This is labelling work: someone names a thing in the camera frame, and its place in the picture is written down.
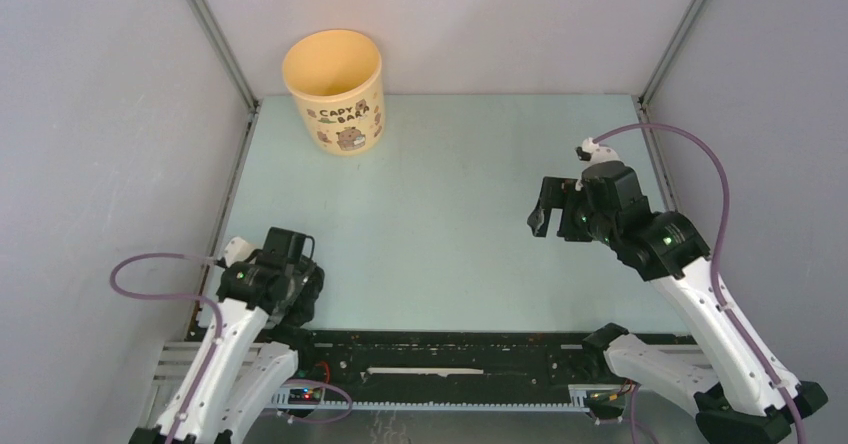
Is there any black trash bag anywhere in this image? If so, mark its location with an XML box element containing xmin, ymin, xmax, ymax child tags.
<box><xmin>281</xmin><ymin>266</ymin><xmax>325</xmax><ymax>327</ymax></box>

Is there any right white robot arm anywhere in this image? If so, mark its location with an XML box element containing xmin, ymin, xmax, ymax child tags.
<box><xmin>527</xmin><ymin>161</ymin><xmax>828</xmax><ymax>443</ymax></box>

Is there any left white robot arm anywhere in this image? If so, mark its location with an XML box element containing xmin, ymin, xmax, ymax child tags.
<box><xmin>130</xmin><ymin>227</ymin><xmax>324</xmax><ymax>443</ymax></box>

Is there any yellow capybara trash bin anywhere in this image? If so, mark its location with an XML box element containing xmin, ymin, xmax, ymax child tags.
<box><xmin>281</xmin><ymin>29</ymin><xmax>386</xmax><ymax>157</ymax></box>

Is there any small electronics board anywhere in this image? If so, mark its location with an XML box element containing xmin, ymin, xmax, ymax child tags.
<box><xmin>286</xmin><ymin>387</ymin><xmax>323</xmax><ymax>405</ymax></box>

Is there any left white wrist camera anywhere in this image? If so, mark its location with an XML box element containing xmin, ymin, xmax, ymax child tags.
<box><xmin>215</xmin><ymin>237</ymin><xmax>259</xmax><ymax>269</ymax></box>

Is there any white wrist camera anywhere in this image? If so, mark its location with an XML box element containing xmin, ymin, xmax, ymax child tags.
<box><xmin>215</xmin><ymin>237</ymin><xmax>259</xmax><ymax>269</ymax></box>
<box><xmin>575</xmin><ymin>138</ymin><xmax>620</xmax><ymax>168</ymax></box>

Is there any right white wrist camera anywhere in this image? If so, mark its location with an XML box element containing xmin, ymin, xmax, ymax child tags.
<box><xmin>575</xmin><ymin>138</ymin><xmax>620</xmax><ymax>168</ymax></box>

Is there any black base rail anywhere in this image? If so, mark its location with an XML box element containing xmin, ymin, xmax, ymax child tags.
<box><xmin>296</xmin><ymin>330</ymin><xmax>638</xmax><ymax>409</ymax></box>

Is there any white cable duct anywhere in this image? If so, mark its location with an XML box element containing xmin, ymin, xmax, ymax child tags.
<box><xmin>248</xmin><ymin>387</ymin><xmax>627</xmax><ymax>414</ymax></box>

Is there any right aluminium frame post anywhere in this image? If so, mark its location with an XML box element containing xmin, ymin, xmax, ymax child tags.
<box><xmin>638</xmin><ymin>0</ymin><xmax>710</xmax><ymax>109</ymax></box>

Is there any aluminium frame post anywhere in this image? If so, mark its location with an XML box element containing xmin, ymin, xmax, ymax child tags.
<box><xmin>186</xmin><ymin>0</ymin><xmax>259</xmax><ymax>112</ymax></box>
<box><xmin>638</xmin><ymin>0</ymin><xmax>710</xmax><ymax>109</ymax></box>

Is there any left aluminium frame post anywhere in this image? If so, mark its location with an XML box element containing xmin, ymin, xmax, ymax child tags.
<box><xmin>186</xmin><ymin>0</ymin><xmax>259</xmax><ymax>112</ymax></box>

